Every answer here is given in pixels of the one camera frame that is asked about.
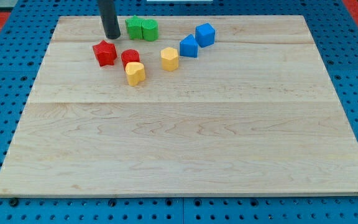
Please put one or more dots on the red star block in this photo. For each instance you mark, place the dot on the red star block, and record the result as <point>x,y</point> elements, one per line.
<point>105,53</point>

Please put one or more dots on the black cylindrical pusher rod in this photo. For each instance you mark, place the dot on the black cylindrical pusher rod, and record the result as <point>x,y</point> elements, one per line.
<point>109,19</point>

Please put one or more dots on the blue cube block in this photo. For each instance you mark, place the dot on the blue cube block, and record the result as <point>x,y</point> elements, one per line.
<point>205,35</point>

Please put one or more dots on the yellow heart block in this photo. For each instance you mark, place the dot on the yellow heart block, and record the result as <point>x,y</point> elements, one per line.
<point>135,73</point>

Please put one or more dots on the blue triangle block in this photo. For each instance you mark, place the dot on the blue triangle block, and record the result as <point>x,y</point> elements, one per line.
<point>189,47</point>

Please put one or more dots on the yellow hexagon block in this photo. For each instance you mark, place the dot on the yellow hexagon block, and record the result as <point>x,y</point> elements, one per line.
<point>170,59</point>

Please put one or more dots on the green star block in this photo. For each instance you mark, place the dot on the green star block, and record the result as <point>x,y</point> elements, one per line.
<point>134,27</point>

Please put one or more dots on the red cylinder block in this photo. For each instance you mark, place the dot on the red cylinder block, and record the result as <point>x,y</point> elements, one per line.
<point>129,55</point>

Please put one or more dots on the light wooden board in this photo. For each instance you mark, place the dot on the light wooden board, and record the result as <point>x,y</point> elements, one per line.
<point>254,115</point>

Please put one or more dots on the green cylinder block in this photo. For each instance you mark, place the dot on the green cylinder block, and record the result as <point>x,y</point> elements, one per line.
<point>149,29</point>

